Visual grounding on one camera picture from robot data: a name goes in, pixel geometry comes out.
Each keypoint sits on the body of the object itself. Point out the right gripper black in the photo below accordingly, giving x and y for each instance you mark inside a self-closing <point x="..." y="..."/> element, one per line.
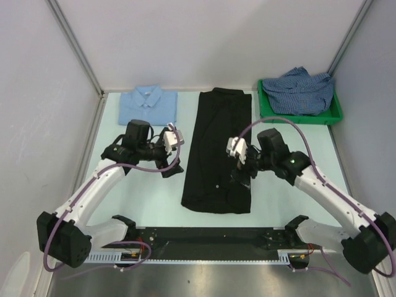
<point x="243" y="169"/>

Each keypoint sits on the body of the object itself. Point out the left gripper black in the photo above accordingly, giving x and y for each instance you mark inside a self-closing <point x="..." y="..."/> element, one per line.
<point x="163" y="163"/>

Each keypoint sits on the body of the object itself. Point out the black long sleeve shirt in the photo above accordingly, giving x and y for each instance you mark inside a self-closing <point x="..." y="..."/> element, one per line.
<point x="208" y="186"/>

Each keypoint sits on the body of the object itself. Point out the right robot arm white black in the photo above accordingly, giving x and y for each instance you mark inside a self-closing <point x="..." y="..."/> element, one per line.
<point x="296" y="169"/>

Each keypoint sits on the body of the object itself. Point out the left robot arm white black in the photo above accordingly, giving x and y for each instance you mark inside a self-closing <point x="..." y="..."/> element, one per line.
<point x="129" y="151"/>

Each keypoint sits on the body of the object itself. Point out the folded light blue shirt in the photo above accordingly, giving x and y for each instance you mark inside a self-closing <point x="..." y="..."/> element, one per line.
<point x="148" y="103"/>

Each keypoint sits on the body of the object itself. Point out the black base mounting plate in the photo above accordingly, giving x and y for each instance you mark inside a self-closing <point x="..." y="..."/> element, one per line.
<point x="215" y="244"/>

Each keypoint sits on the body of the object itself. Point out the blue checkered shirt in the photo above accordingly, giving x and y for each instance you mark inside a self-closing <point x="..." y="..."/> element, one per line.
<point x="298" y="93"/>

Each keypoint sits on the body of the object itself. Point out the green plastic bin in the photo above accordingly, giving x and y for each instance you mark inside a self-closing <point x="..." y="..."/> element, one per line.
<point x="332" y="116"/>

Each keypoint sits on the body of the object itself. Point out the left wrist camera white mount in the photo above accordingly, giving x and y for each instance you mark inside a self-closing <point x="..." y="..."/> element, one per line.
<point x="172" y="138"/>

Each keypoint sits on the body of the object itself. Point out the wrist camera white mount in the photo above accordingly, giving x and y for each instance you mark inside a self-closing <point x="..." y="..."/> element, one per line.
<point x="172" y="138"/>
<point x="237" y="147"/>

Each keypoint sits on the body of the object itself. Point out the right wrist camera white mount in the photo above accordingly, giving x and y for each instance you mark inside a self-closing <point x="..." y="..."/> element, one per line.
<point x="237" y="147"/>

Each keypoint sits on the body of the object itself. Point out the aluminium frame rail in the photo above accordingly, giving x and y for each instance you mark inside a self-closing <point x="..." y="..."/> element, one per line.
<point x="69" y="238"/>

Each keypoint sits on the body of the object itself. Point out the white slotted cable duct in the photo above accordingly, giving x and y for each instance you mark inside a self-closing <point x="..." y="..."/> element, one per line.
<point x="97" y="256"/>

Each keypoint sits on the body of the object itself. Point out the left aluminium corner post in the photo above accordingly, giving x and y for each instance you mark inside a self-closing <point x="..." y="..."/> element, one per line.
<point x="73" y="42"/>

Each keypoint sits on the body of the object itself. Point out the aluminium corner post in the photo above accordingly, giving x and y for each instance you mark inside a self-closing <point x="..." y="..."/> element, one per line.
<point x="73" y="42"/>
<point x="351" y="32"/>

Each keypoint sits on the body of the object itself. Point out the right aluminium corner post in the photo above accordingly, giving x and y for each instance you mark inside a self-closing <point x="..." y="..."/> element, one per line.
<point x="351" y="32"/>

